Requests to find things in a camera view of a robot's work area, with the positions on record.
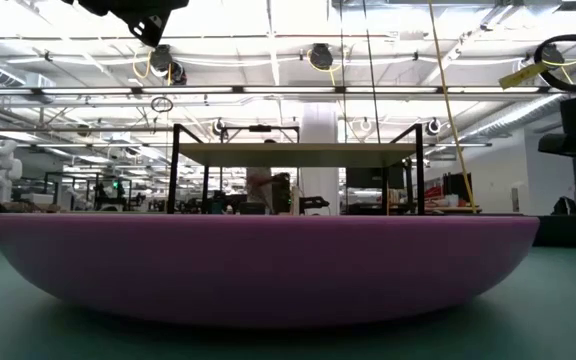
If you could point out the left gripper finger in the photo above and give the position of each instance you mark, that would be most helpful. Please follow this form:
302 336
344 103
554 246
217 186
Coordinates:
148 27

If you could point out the purple plate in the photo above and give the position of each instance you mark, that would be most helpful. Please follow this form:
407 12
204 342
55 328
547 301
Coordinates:
268 270

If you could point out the person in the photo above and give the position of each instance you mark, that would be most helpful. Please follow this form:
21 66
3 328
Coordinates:
259 190

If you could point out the black monitor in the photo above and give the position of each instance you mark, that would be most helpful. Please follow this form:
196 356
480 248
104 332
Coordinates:
368 177

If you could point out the black backpack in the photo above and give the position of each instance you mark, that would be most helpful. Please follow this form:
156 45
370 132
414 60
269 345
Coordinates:
565 206

